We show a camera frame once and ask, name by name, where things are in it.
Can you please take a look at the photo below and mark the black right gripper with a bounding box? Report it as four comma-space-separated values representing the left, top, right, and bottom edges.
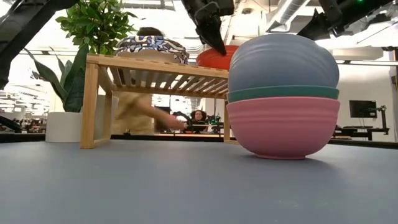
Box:
297, 0, 346, 41

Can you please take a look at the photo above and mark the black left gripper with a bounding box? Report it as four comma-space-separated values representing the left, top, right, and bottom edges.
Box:
181, 0, 236, 57

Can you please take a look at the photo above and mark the red plastic bowl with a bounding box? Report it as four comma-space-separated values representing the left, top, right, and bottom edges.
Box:
195, 45, 240, 71

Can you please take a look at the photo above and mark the blue patterned paper bowl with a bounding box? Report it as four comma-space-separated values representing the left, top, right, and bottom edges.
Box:
114, 34, 190, 62

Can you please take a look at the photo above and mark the slatted wooden shelf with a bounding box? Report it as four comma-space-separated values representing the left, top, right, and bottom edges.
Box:
80, 53, 240, 149

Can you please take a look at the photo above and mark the blue plastic bowl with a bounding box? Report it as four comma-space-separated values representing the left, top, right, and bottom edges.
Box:
228, 33, 340, 93

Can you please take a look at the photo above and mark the teal plastic bowl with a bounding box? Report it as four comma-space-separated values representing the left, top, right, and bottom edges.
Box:
226, 85, 340, 104

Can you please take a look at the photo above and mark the person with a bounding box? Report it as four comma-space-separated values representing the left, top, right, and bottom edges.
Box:
112, 26, 187, 136
188, 109, 210, 133

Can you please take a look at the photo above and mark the black computer monitor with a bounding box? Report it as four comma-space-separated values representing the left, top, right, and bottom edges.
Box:
348, 100, 378, 119

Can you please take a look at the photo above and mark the pink plastic bowl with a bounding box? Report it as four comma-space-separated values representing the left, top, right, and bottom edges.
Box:
226, 96, 341, 161

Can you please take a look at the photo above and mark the black office desk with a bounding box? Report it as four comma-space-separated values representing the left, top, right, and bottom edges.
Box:
334, 124, 391, 141

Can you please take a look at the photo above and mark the leafy green tree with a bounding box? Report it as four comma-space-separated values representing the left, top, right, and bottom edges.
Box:
55, 0, 138, 57

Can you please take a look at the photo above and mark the green snake plant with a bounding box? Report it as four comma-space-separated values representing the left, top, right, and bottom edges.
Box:
24, 43, 91, 113

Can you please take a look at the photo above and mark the white plant pot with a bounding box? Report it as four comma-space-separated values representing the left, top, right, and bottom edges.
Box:
45, 95, 119, 144

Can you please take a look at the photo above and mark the silver ceiling duct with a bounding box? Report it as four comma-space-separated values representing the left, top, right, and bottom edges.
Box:
265, 0, 313, 34

